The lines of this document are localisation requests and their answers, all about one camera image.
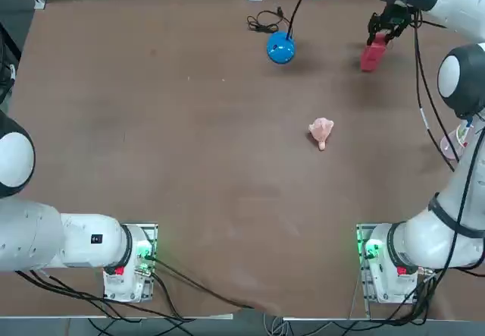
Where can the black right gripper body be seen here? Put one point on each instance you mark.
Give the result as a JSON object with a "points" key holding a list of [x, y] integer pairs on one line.
{"points": [[396, 14]]}

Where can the red foam block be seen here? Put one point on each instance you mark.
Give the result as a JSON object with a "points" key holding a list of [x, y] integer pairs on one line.
{"points": [[367, 63], [377, 48]]}

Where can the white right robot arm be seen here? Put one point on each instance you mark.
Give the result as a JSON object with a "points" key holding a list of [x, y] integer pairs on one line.
{"points": [[428, 241]]}

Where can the clear pink pen cup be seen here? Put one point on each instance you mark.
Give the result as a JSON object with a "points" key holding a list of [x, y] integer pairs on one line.
{"points": [[451, 148]]}

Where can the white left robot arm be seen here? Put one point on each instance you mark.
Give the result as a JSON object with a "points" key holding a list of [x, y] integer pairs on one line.
{"points": [[76, 237]]}

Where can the blue desk lamp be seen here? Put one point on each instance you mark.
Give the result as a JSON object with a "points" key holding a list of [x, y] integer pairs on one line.
{"points": [[281, 48]]}

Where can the pink pig toy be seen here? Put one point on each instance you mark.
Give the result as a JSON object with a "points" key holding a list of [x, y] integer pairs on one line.
{"points": [[321, 129]]}

